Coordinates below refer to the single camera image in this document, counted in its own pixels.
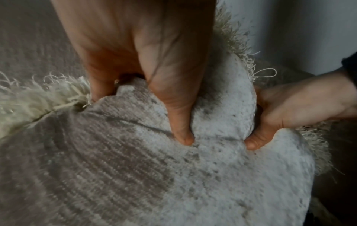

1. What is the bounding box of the person's left hand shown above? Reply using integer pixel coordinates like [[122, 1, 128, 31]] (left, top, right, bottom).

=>
[[50, 0, 218, 146]]

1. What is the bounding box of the person's right hand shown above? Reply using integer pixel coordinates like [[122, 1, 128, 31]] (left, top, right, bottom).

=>
[[244, 70, 357, 151]]

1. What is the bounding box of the grey fabric sofa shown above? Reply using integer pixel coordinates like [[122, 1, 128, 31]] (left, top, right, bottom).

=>
[[0, 0, 93, 93]]

